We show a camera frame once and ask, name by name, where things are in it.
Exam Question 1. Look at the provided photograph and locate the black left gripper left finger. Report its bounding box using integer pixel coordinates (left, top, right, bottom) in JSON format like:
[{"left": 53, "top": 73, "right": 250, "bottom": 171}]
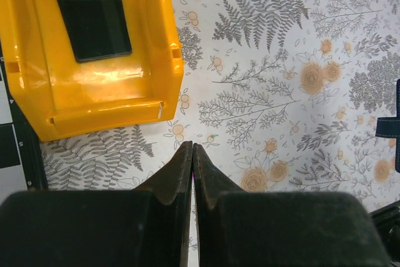
[{"left": 1, "top": 142, "right": 193, "bottom": 266}]

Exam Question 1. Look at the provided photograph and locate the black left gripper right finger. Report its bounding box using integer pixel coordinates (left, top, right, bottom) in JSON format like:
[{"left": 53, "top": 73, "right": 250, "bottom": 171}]
[{"left": 192, "top": 144, "right": 390, "bottom": 266}]

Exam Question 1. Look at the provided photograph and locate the blue leather card holder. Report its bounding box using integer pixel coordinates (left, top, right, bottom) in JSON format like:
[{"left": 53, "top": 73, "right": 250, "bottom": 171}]
[{"left": 376, "top": 80, "right": 400, "bottom": 173}]

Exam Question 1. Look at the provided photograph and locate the black silver chessboard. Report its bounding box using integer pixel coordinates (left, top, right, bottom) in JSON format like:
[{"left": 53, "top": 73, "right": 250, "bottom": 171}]
[{"left": 1, "top": 58, "right": 48, "bottom": 192}]

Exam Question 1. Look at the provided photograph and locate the yellow plastic bin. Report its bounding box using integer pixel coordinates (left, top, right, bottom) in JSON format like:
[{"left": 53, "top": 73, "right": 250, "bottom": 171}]
[{"left": 1, "top": 0, "right": 184, "bottom": 141}]

